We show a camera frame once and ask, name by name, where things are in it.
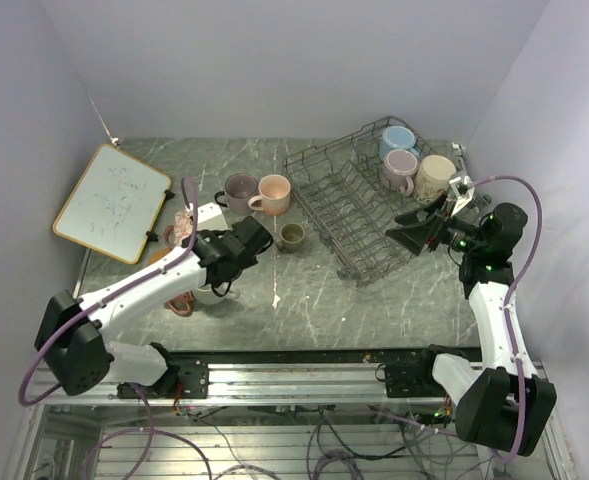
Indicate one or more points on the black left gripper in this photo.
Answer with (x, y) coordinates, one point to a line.
(250, 261)

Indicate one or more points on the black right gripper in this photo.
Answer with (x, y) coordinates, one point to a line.
(415, 237)

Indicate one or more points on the cream white speckled mug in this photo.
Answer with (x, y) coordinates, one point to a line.
(206, 296)

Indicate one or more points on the green inside floral mug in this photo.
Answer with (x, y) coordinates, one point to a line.
(432, 178)

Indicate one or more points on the lavender mug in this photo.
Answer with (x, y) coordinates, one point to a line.
(398, 170)

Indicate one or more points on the light blue mug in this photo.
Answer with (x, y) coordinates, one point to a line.
(397, 138)

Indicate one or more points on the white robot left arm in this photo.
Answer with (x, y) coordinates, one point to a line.
(77, 337)

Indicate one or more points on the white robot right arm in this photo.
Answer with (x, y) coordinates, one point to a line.
(505, 404)

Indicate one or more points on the pink patterned mug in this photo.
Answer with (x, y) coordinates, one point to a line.
(180, 229)

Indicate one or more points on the orange mug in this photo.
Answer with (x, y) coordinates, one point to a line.
(182, 305)

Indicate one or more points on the cork coaster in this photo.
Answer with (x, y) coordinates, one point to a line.
(158, 255)

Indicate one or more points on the small olive grey cup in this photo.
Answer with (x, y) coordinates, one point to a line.
(291, 237)

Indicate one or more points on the peach pink mug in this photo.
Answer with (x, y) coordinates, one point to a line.
(273, 196)

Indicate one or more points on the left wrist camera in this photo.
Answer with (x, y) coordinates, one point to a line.
(211, 217)

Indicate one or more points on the purple mug dark handle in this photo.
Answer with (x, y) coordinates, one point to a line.
(238, 190)

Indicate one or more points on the grey wire dish rack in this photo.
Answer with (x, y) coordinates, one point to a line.
(337, 186)

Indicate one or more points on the small whiteboard wooden frame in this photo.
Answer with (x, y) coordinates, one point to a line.
(114, 205)

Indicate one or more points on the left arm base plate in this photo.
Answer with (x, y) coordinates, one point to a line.
(186, 378)

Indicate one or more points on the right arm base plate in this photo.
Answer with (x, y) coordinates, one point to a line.
(410, 377)

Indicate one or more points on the aluminium mounting rail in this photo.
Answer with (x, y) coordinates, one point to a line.
(254, 377)

